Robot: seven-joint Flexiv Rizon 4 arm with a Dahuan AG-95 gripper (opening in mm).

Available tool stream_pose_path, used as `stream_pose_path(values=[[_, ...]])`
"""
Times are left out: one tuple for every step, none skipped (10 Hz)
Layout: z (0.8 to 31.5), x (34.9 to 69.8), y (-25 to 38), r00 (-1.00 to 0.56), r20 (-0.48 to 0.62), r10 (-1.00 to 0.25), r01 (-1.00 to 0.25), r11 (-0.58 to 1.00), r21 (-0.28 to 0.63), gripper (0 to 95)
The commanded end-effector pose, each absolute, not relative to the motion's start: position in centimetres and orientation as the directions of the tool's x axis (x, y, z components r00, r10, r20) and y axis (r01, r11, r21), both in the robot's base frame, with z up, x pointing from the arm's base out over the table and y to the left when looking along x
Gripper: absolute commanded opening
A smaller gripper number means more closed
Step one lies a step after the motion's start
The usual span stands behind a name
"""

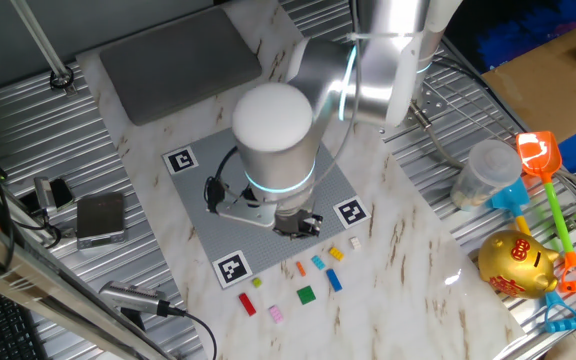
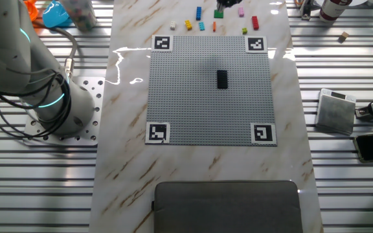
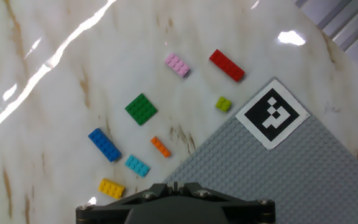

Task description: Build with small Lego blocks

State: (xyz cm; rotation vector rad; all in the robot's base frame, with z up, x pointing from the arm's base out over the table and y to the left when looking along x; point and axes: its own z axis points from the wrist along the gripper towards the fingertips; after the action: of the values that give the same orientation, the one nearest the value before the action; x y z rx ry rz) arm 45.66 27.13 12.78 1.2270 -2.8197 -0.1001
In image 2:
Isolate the grey Lego baseplate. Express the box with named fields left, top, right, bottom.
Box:
left=145, top=34, right=278, bottom=148

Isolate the metal robot mounting plate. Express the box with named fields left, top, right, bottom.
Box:
left=23, top=76, right=106, bottom=146

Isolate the grey hose with metal connector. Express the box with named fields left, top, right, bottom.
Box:
left=32, top=19, right=79, bottom=80

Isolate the clear plastic cup with lid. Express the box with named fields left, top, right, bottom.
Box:
left=59, top=0, right=98, bottom=32

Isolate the silver digital scale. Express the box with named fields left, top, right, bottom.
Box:
left=315, top=88, right=357, bottom=136

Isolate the black Lego plate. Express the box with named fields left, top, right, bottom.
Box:
left=216, top=69, right=229, bottom=90

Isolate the orange toy shovel green shaft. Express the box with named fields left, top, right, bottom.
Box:
left=23, top=0, right=40, bottom=21

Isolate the black white fiducial marker tag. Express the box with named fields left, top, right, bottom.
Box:
left=151, top=34, right=174, bottom=52
left=245, top=35, right=268, bottom=54
left=144, top=121, right=171, bottom=145
left=250, top=122, right=277, bottom=145

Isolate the red white can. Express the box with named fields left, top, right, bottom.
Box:
left=319, top=0, right=352, bottom=23

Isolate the grey fabric pad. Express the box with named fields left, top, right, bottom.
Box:
left=152, top=180, right=304, bottom=233

